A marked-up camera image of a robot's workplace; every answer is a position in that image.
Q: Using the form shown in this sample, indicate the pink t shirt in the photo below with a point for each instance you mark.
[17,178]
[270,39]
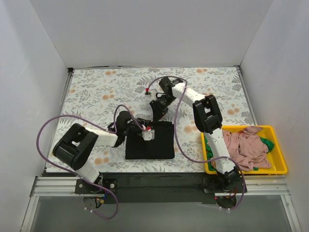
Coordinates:
[249,133]

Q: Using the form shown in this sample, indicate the green t shirt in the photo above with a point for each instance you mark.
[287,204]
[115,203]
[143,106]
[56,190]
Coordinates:
[253,155]

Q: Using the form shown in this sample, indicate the yellow plastic bin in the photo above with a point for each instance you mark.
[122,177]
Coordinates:
[275,156]

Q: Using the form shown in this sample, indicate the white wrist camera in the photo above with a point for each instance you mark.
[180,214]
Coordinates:
[148,134]
[150,93]

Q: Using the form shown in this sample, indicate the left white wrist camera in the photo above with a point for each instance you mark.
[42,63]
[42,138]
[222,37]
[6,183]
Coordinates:
[148,134]

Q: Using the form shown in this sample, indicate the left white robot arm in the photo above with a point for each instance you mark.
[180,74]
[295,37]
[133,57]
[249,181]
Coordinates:
[77,143]

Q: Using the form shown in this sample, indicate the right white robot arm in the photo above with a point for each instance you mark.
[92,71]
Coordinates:
[207,117]

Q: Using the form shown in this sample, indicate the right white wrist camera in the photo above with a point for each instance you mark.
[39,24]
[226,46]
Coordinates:
[150,93]

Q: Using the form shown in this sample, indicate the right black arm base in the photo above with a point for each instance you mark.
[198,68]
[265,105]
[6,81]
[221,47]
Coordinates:
[223,183]

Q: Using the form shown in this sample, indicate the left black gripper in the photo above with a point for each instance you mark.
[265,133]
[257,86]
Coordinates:
[139,125]

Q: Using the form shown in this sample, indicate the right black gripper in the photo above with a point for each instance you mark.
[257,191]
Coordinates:
[159,106]

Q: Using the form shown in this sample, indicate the black t shirt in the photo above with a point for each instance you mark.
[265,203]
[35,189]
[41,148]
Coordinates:
[161,147]

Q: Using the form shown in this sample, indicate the floral table mat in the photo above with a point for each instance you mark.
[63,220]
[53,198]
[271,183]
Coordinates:
[94,94]

